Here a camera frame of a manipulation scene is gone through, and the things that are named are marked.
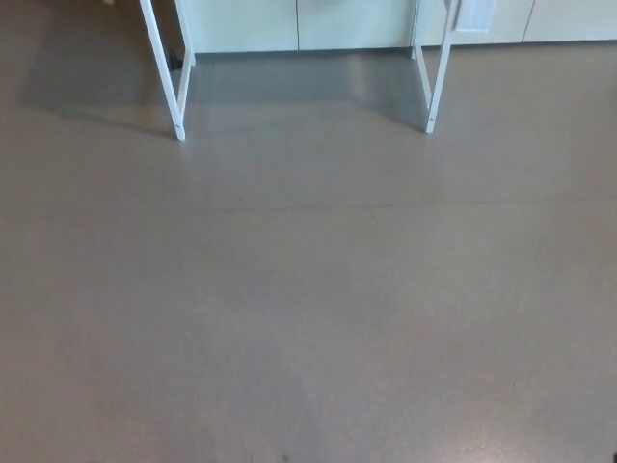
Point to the white cabinet row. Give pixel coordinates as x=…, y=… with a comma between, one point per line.
x=347, y=24

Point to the small black floor object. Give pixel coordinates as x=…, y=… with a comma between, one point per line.
x=174, y=61

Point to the white hanging cloth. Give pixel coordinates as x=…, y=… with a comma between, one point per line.
x=474, y=14

